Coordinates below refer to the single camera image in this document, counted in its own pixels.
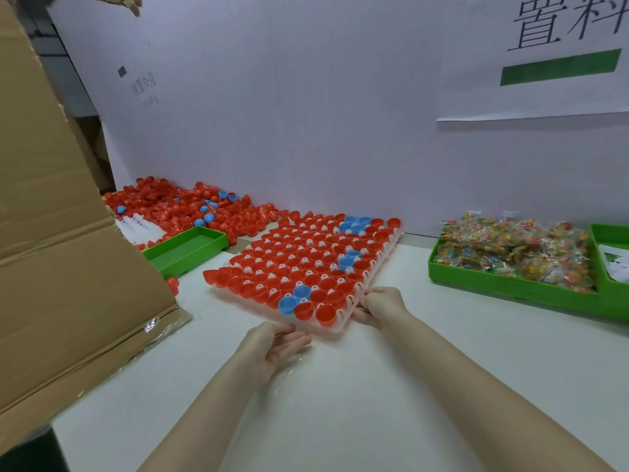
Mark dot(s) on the person's right hand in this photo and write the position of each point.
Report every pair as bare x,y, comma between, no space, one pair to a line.
386,307

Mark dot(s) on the person's left hand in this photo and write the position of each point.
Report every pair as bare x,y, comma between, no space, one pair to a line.
263,348

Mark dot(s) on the person's right thumb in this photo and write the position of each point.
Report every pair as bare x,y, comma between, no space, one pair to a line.
373,292

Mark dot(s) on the person's left thumb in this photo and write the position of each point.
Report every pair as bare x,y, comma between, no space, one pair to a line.
280,328

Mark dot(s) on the white plastic capsule tray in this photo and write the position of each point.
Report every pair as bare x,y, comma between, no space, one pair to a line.
344,317

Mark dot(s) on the person's left forearm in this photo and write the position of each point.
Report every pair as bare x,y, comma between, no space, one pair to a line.
206,422

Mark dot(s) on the person's right forearm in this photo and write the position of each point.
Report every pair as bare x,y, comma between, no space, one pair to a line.
471,398

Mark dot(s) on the rows of red and blue capsule halves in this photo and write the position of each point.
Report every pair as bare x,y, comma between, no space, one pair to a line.
304,255

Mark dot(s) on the single red capsule half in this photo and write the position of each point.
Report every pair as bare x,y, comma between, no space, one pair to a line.
173,286

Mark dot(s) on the small empty green tray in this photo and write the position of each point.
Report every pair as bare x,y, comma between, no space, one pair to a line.
186,250

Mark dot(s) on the green tray with toy packets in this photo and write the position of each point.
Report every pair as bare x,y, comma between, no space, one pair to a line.
506,287

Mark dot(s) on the pile of colourful toy packets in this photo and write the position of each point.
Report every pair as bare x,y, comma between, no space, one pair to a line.
516,250

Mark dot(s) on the loose pile of capsule halves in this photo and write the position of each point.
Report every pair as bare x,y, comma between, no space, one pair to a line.
182,208

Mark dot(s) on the stack of white empty trays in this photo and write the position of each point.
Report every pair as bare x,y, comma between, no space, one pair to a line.
140,230

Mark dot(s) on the large brown cardboard box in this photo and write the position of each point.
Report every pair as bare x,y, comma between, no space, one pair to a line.
64,250

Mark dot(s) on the green tray with white sheets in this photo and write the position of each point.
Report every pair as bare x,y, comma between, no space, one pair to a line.
612,294

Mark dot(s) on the white paper sheets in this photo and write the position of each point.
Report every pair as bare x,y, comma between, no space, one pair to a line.
616,262

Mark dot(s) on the white paper sign green bar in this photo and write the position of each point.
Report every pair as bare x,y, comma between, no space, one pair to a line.
535,49

